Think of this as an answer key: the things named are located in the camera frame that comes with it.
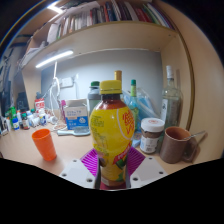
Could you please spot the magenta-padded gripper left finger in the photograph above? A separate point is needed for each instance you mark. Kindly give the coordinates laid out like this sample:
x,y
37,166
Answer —
x,y
76,173

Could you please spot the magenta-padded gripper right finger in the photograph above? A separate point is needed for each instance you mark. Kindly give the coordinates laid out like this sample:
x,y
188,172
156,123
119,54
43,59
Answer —
x,y
148,171

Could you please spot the yellow drink bottle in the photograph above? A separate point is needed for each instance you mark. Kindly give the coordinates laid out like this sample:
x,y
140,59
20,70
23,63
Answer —
x,y
110,133

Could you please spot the white-lidded brown jar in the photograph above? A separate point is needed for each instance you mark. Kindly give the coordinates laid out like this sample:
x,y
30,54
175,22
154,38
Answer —
x,y
151,136

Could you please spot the brown ceramic mug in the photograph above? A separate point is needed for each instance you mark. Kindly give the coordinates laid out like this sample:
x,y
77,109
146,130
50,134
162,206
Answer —
x,y
175,146

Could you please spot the pale blue hairbrush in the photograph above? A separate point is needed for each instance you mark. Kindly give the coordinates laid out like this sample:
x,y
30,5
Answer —
x,y
73,131

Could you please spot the orange plastic cup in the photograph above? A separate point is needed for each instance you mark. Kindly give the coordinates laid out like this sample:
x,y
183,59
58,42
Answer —
x,y
45,145

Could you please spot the blue and white carton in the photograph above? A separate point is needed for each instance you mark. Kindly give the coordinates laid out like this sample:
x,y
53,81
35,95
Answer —
x,y
76,115

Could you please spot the metal spoon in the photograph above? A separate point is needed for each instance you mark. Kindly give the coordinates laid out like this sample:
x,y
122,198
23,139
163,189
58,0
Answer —
x,y
198,134

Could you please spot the pink packet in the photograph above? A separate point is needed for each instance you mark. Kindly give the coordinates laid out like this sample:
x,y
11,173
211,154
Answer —
x,y
63,110

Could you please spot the blue plastic bag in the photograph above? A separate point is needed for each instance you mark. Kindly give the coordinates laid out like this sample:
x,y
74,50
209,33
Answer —
x,y
148,101

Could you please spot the clear glass bottle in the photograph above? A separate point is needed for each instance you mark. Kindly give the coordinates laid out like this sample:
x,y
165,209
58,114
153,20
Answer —
x,y
170,103

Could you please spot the red and white canister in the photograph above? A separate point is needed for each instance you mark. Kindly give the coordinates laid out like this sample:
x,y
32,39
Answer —
x,y
39,105

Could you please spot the small blue-labelled white bottle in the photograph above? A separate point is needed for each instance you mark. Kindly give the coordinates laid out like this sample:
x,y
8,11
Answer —
x,y
15,124

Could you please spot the small green plastic bottle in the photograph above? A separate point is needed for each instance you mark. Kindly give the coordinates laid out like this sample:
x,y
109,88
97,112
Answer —
x,y
12,112

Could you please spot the white desk lamp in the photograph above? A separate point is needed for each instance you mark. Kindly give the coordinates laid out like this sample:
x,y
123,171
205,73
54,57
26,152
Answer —
x,y
55,83

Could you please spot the white tube light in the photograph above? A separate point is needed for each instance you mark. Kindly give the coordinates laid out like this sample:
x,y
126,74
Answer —
x,y
54,7

